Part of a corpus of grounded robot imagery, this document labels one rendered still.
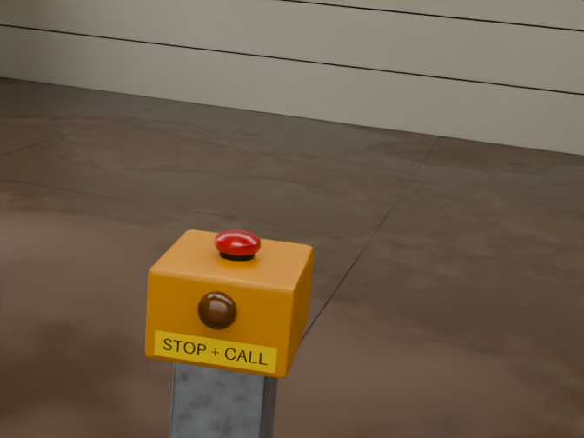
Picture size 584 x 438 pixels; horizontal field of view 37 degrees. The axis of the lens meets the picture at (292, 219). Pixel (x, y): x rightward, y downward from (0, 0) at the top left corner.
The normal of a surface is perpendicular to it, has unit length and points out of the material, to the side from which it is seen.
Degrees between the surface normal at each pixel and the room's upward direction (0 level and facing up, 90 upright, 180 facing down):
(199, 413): 90
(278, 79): 90
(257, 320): 90
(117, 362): 0
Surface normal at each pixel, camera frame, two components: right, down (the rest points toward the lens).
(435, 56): -0.27, 0.25
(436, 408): 0.09, -0.96
